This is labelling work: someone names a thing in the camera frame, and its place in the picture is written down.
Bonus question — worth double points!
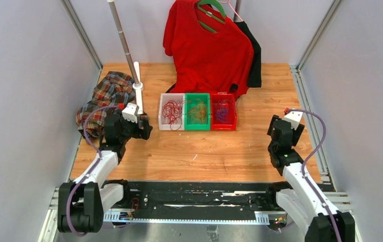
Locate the red wire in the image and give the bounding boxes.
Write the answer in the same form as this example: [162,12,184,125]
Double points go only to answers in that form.
[161,98,184,132]

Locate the pink clothes hanger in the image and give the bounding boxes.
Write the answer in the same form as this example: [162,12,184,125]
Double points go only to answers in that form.
[218,0,244,22]

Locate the plaid flannel shirt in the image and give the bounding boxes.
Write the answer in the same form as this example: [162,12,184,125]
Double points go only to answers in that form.
[76,71,136,138]

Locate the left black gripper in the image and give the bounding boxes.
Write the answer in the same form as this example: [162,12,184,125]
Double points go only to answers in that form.
[118,111,152,143]

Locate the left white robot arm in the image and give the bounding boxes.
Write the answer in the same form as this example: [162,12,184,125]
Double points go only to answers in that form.
[57,114,153,236]

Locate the green plastic bin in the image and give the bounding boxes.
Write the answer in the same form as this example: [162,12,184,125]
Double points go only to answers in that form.
[184,93,211,131]

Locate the red t-shirt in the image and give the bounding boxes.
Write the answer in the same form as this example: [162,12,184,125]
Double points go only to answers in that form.
[162,1,254,98]

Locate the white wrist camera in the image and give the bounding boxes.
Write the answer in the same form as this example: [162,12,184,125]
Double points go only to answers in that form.
[282,108,303,130]
[121,103,139,124]

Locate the white plastic bin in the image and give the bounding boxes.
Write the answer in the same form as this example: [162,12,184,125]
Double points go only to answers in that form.
[158,93,186,131]

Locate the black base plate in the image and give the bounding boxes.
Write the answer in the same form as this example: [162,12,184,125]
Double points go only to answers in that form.
[111,181,286,223]

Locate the black t-shirt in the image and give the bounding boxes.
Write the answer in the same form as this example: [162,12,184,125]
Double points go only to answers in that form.
[235,21,262,88]

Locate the metal rack pole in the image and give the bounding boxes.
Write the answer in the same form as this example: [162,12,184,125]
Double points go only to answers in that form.
[107,0,143,89]

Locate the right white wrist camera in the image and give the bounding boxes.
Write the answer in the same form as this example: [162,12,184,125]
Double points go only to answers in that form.
[282,108,303,130]

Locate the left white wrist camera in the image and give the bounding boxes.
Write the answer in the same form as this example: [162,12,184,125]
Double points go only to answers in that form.
[121,103,139,124]

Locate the orange wires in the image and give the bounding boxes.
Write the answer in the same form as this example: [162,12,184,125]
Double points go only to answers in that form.
[186,97,209,125]

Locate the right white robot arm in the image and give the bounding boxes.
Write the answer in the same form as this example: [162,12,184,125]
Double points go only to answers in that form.
[265,109,356,241]

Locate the green clothes hanger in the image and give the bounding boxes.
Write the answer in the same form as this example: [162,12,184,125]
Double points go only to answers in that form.
[195,1,227,34]

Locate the red plastic bin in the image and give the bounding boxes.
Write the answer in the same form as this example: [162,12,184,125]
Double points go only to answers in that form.
[210,93,237,131]

